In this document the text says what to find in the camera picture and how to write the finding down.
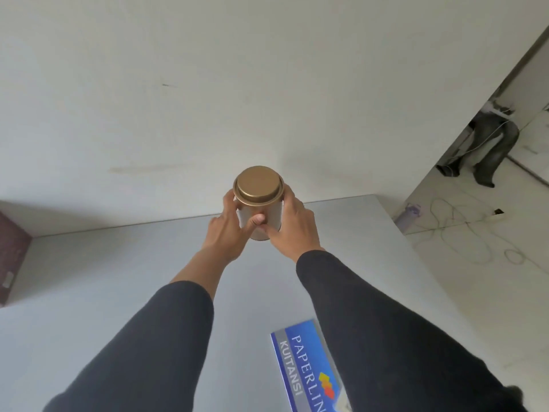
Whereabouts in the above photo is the person's left hand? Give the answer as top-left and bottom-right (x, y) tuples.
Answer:
(202, 189), (266, 266)

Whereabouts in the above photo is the person's right hand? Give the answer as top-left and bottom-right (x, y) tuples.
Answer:
(260, 183), (322, 264)

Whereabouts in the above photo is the gold lidded tin canister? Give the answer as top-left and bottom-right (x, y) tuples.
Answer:
(233, 166), (285, 241)

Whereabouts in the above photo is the person's left forearm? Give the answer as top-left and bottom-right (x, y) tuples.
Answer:
(43, 248), (228, 412)

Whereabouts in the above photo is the person's right forearm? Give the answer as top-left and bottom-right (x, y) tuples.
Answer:
(296, 250), (529, 412)

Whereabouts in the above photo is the lavender plastic bottle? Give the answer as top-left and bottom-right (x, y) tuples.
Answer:
(395, 203), (423, 230)

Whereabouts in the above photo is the blue receipt book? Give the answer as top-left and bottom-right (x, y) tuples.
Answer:
(270, 319), (353, 412)

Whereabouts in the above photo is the dark brown box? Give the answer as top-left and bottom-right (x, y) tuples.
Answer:
(0, 211), (33, 306)

